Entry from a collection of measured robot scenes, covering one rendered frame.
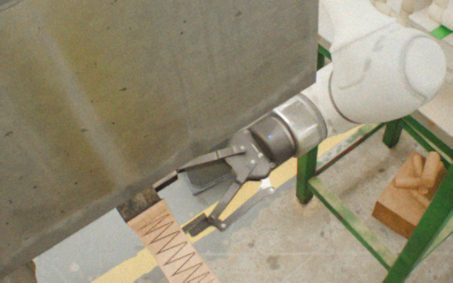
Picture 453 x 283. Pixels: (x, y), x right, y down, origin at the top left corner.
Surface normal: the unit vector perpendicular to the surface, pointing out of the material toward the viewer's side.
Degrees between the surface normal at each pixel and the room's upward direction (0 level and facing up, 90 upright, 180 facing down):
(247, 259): 0
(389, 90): 81
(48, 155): 90
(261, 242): 0
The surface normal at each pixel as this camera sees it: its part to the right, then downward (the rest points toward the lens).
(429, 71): 0.33, 0.03
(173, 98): 0.57, 0.62
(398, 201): -0.11, -0.60
